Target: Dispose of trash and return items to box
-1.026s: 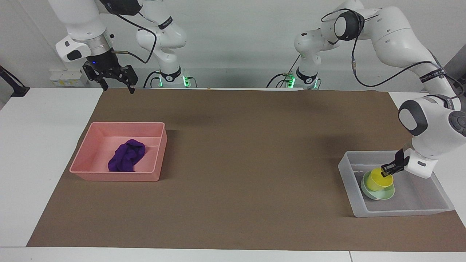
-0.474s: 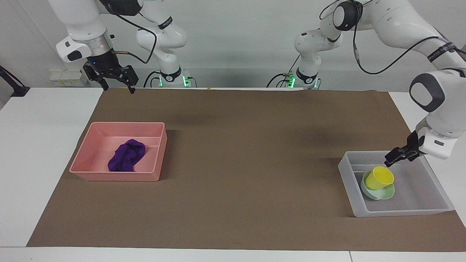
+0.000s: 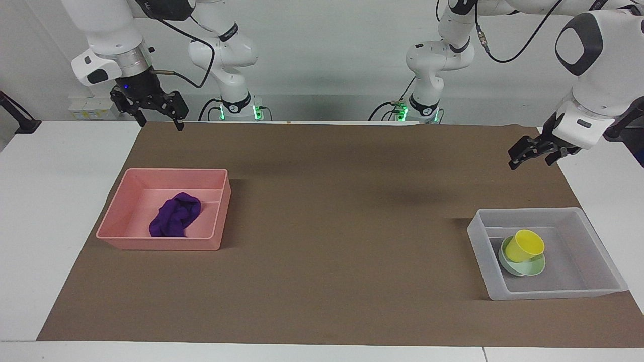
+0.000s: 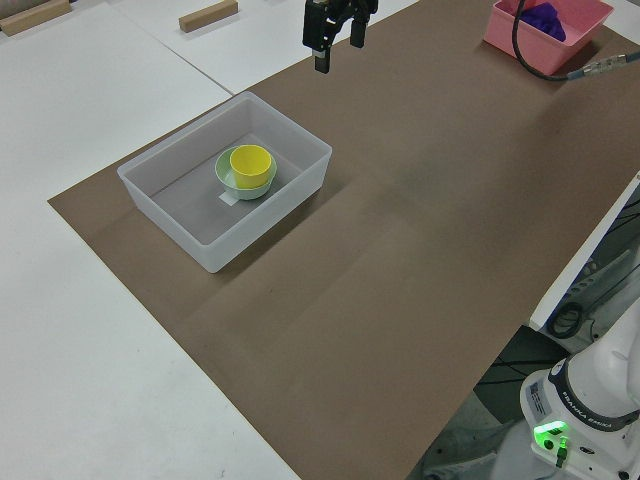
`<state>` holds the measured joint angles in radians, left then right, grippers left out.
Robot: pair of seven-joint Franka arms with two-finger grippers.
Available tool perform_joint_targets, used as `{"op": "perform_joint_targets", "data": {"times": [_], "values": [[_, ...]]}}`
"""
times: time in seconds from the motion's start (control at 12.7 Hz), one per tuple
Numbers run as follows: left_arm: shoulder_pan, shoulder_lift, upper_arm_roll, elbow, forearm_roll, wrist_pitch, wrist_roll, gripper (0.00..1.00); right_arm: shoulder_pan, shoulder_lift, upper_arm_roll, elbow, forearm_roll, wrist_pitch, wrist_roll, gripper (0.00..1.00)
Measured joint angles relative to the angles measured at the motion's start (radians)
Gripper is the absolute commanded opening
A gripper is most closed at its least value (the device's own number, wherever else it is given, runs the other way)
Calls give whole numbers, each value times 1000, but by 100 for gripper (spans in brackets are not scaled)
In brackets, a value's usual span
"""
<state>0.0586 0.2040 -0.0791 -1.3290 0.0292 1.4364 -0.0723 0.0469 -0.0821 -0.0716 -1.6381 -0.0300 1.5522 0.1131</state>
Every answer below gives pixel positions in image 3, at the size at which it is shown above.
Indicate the yellow plastic cup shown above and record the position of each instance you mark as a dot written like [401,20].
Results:
[523,246]

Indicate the black stand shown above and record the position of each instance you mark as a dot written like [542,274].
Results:
[17,116]
[624,123]

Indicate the light green bowl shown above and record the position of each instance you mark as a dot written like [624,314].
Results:
[528,267]

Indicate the translucent grey plastic bin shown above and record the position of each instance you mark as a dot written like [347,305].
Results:
[578,251]

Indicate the pink plastic bin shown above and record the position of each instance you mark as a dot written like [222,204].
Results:
[136,211]

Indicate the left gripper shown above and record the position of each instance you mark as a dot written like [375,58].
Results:
[548,134]

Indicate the purple crumpled cloth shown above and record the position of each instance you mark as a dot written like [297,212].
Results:
[173,216]

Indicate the white wall socket strip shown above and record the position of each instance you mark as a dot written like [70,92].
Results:
[93,108]

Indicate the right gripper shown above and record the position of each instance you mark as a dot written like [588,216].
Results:
[138,85]

